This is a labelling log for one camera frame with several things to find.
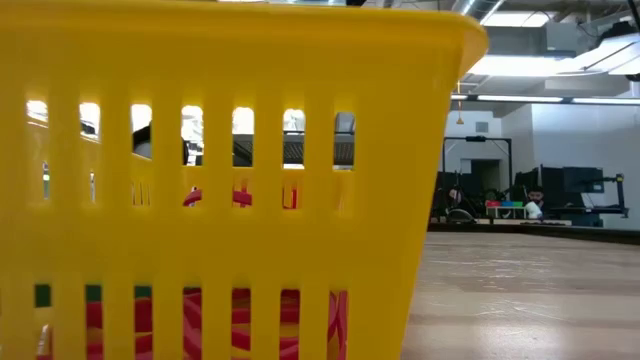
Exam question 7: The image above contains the yellow plastic basket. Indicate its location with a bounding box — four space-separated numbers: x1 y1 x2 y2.
0 0 490 360

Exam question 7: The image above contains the green rubber band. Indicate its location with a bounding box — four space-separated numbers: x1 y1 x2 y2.
33 283 154 307

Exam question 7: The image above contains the person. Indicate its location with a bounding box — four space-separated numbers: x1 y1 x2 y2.
523 185 547 220
446 187 472 217

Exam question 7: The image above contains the rack with coloured bins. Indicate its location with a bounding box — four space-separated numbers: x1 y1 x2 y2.
485 199 527 220

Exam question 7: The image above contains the black background machine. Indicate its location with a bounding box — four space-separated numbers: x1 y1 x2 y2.
514 166 630 227

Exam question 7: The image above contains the black background station frame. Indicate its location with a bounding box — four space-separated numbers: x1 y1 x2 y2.
441 135 514 224

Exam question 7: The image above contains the silver ceiling duct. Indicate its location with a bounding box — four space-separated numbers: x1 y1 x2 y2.
452 0 506 21

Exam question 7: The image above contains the black aluminium table frame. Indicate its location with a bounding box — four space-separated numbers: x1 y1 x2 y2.
428 219 640 246

